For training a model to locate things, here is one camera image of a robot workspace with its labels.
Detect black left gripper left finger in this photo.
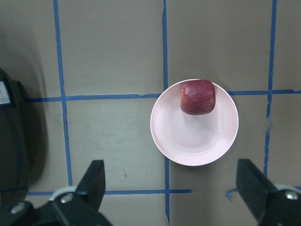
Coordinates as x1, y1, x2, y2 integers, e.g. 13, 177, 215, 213
0, 160, 111, 226

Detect dark brown rice cooker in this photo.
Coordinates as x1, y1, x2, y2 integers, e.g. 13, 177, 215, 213
0, 67, 48, 208

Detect red apple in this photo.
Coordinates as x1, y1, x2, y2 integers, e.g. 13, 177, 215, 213
180, 80, 216, 115

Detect pink plate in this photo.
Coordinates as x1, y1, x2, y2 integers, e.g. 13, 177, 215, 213
150, 81, 239, 166

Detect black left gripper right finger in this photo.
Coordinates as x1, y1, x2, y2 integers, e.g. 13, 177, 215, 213
236, 159, 301, 226

